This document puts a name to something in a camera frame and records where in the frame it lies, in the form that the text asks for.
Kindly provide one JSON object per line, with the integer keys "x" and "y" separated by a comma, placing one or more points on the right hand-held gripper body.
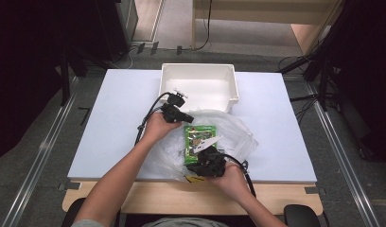
{"x": 211, "y": 162}

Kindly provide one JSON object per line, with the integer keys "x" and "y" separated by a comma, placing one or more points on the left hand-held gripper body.
{"x": 172, "y": 111}

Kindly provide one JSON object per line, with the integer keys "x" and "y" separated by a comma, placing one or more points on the green snack packet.
{"x": 192, "y": 140}

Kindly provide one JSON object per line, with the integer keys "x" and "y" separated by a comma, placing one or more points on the clear plastic bag smiley print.
{"x": 238, "y": 138}

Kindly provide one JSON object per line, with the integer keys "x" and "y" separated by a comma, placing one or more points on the person's left hand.
{"x": 158, "y": 127}

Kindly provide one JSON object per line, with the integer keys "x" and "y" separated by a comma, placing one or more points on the person's right hand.
{"x": 233, "y": 181}

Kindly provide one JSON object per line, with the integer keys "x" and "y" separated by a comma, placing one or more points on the white plastic bin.
{"x": 197, "y": 86}

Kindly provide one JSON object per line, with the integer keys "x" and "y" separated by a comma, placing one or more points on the wooden table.
{"x": 169, "y": 197}

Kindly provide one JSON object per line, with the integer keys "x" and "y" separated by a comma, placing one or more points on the dark cabinet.
{"x": 117, "y": 28}

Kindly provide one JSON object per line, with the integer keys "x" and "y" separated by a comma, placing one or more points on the black chair armrest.
{"x": 301, "y": 216}
{"x": 73, "y": 211}

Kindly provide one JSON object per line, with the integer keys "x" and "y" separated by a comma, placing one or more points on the black metal stand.
{"x": 323, "y": 78}
{"x": 65, "y": 78}

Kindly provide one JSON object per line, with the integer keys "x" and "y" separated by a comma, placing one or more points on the light wooden desk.
{"x": 244, "y": 14}

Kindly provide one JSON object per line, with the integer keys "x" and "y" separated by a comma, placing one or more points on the metal floor rail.
{"x": 342, "y": 157}
{"x": 39, "y": 157}

